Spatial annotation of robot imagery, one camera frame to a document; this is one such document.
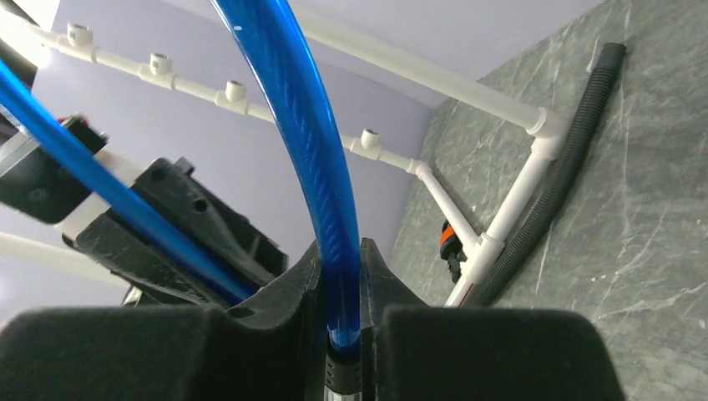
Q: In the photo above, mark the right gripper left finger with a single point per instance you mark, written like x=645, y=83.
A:
x=267, y=348

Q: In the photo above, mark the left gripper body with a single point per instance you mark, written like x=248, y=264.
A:
x=34, y=184

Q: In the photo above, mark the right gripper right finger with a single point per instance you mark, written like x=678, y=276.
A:
x=413, y=351

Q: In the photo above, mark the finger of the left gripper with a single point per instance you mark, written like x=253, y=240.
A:
x=245, y=253
x=144, y=265

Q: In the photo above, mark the blue cable lock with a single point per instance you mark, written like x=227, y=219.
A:
x=274, y=46

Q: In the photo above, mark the orange black padlock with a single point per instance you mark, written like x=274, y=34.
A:
x=449, y=243

